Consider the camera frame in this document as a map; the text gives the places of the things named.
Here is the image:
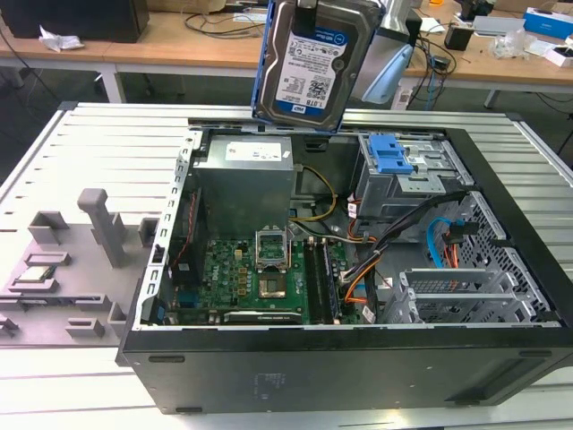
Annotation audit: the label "flat grey box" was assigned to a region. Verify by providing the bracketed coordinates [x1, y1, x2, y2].
[472, 15, 527, 38]

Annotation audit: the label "white open box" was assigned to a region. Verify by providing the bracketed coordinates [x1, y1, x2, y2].
[543, 41, 573, 69]

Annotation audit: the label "orange wire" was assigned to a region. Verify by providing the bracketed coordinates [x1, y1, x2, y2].
[441, 232, 463, 270]

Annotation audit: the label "hard disk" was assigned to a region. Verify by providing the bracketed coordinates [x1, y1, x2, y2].
[250, 0, 384, 134]

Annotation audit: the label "perforated metal disk bay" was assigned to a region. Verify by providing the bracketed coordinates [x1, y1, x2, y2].
[384, 267, 526, 325]

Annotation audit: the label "metal disk bay cage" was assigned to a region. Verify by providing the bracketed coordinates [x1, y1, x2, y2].
[357, 133, 467, 221]

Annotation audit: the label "metal socket cover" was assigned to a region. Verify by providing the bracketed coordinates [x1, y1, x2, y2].
[253, 228, 291, 273]

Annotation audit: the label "black case fan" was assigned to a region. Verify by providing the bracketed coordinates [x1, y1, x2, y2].
[168, 187, 205, 288]

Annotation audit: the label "black computer tower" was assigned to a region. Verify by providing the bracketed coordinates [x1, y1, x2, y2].
[405, 7, 424, 51]

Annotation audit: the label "clear plastic bags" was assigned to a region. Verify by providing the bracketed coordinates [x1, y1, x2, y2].
[491, 28, 539, 60]

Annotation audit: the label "grey parts rack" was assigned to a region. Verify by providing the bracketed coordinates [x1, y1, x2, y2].
[0, 187, 158, 349]

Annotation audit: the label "orange wires at motherboard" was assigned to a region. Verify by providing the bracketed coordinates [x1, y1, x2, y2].
[343, 273, 373, 306]

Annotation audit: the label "CPU chip on rack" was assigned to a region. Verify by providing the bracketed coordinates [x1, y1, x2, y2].
[19, 265, 58, 285]

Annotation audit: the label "black open PC case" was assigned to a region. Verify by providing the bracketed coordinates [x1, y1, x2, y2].
[115, 116, 573, 416]

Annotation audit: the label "small black box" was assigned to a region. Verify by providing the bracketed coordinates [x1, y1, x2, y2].
[443, 22, 475, 51]

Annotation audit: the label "blue data wire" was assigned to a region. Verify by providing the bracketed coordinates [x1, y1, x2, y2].
[426, 217, 463, 270]

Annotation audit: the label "yellow power wires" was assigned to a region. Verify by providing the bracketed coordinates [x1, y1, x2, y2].
[290, 165, 339, 223]

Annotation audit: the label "blue hanging cable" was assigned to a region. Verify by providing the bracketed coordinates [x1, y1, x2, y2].
[427, 53, 438, 111]

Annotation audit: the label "crumpled white plastic wrap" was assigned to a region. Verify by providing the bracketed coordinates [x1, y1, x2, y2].
[38, 24, 86, 52]

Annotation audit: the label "grey power supply unit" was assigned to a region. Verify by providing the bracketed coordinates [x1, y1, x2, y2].
[192, 135, 299, 225]

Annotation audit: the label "large black box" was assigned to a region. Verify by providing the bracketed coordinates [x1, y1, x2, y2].
[7, 0, 150, 44]

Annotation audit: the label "black graphics card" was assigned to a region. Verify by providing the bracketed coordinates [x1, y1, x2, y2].
[222, 309, 305, 324]

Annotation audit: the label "RAM stick in slot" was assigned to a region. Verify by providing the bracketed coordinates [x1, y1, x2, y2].
[320, 238, 343, 324]
[305, 238, 326, 324]

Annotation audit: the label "black cable loops on desk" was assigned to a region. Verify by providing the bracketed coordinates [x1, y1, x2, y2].
[184, 11, 269, 38]

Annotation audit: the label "wooden desk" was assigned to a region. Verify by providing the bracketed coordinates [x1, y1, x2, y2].
[0, 0, 573, 109]

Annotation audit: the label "black power cable bundle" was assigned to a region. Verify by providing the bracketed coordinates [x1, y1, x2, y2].
[341, 189, 470, 284]

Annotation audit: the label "CPU socket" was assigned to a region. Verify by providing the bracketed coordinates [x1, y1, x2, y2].
[257, 273, 288, 301]

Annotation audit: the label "green motherboard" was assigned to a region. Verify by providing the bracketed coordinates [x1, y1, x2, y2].
[196, 236, 364, 326]

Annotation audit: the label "blue plastic carrier handle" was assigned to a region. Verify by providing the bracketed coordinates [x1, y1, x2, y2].
[370, 135, 415, 176]

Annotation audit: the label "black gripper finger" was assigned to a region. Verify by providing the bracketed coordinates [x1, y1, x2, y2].
[295, 3, 320, 34]

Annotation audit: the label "blue cardboard box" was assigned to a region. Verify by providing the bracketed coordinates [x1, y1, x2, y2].
[523, 5, 573, 35]

